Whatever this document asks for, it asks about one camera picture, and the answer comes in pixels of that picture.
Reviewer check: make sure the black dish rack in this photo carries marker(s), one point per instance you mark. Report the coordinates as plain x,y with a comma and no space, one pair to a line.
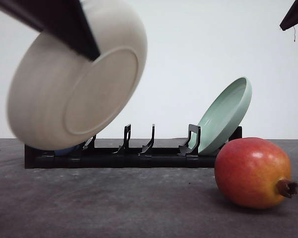
121,156

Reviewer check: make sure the red yellow pomegranate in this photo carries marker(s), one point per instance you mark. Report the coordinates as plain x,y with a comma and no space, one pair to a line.
254,173

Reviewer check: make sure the blue plate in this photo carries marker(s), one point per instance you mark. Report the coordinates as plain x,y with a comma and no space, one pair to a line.
69,151

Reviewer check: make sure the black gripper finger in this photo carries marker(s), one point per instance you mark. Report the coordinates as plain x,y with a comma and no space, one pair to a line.
64,19
292,17

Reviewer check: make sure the white beige plate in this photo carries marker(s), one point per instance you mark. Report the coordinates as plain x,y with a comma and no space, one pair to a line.
58,100

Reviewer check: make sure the mint green plate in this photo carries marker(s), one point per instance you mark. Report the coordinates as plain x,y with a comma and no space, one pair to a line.
223,116

